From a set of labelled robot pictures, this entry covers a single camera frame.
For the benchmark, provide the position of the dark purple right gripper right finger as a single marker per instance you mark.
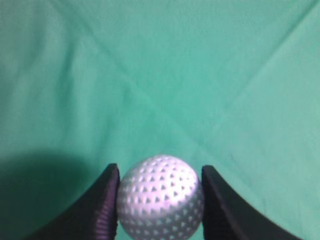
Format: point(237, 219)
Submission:
point(228, 216)

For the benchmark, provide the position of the white dimpled golf ball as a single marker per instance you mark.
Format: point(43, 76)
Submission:
point(160, 198)

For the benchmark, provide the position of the green table cloth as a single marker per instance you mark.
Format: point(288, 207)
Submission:
point(230, 83)

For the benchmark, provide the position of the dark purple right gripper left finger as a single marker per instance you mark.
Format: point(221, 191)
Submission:
point(92, 217)

